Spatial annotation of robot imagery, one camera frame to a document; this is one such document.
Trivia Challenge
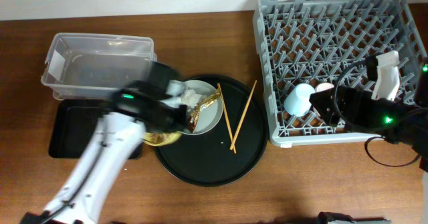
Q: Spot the pink cup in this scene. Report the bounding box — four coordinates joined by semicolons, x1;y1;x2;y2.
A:
314;82;334;93

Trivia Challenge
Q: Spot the light blue plastic cup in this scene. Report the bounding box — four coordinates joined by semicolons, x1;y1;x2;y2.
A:
284;84;315;117

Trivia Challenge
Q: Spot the white tissue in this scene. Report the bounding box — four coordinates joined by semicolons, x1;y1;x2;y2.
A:
163;80;207;111

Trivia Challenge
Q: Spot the gold brown snack wrapper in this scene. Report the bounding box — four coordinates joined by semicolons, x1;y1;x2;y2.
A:
187;89;223;135

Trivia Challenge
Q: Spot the yellow bowl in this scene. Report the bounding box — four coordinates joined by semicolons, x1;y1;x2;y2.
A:
142;132;182;147

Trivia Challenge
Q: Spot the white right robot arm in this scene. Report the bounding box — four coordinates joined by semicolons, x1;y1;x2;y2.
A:
309;51;427;171

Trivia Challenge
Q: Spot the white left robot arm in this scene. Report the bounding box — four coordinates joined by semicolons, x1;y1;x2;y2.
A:
21;62;186;223

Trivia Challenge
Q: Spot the grey dishwasher rack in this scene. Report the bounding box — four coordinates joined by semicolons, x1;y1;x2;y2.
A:
253;0;427;148

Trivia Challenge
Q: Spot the right wooden chopstick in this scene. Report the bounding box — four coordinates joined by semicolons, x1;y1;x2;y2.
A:
230;80;257;154

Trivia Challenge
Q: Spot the wooden chopstick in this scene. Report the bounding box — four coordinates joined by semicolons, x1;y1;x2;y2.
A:
217;83;234;144
230;80;257;154

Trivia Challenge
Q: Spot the left wooden chopstick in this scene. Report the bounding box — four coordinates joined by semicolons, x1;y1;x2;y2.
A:
217;83;234;144

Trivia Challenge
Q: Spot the dark object at bottom edge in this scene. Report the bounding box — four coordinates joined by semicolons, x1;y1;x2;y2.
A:
316;212;392;224

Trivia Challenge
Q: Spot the grey round plate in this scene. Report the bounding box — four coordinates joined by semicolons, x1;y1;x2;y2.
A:
181;80;223;136

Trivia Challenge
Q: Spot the round black serving tray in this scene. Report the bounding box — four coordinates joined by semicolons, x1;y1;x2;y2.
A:
154;75;269;187

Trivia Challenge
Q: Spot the clear plastic bin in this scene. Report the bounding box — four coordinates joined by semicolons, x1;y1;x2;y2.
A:
41;33;156;100

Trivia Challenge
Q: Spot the black rectangular tray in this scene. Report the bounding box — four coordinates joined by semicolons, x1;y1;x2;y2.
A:
48;98;144;160

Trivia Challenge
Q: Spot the white label on bin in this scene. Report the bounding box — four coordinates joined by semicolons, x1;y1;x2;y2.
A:
48;50;65;80

